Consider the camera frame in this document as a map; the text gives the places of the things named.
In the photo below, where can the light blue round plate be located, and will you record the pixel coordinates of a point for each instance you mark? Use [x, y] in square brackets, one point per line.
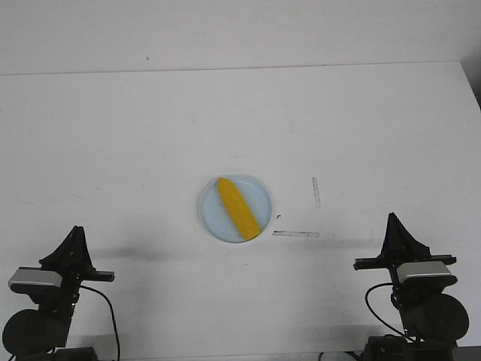
[214, 217]

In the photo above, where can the yellow toy corn cob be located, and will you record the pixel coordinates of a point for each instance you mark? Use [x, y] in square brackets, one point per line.
[237, 209]

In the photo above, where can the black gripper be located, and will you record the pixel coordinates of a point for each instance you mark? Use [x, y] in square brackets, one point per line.
[65, 297]
[413, 280]

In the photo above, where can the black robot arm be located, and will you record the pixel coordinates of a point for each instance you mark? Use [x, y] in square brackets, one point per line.
[33, 334]
[432, 320]

